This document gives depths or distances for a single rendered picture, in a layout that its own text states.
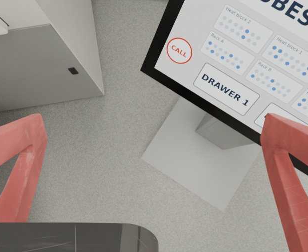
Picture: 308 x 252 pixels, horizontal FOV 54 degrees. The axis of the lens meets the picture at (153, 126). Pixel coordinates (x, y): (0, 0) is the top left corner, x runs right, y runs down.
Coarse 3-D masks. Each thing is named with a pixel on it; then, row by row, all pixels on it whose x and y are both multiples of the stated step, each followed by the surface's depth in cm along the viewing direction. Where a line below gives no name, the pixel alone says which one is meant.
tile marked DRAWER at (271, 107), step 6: (270, 102) 44; (264, 108) 45; (270, 108) 44; (276, 108) 44; (282, 108) 43; (264, 114) 45; (282, 114) 44; (288, 114) 44; (258, 120) 46; (264, 120) 46; (294, 120) 44; (300, 120) 43
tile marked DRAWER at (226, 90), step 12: (204, 72) 45; (216, 72) 45; (192, 84) 47; (204, 84) 47; (216, 84) 46; (228, 84) 45; (240, 84) 44; (216, 96) 47; (228, 96) 46; (240, 96) 45; (252, 96) 44; (240, 108) 46
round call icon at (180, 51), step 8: (168, 40) 45; (176, 40) 44; (184, 40) 44; (168, 48) 46; (176, 48) 45; (184, 48) 45; (192, 48) 44; (168, 56) 46; (176, 56) 46; (184, 56) 45; (192, 56) 45; (184, 64) 46
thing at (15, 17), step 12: (0, 0) 57; (12, 0) 58; (24, 0) 58; (36, 0) 60; (48, 0) 69; (0, 12) 61; (12, 12) 62; (24, 12) 62; (36, 12) 63; (48, 12) 67; (12, 24) 66; (24, 24) 67; (36, 24) 68
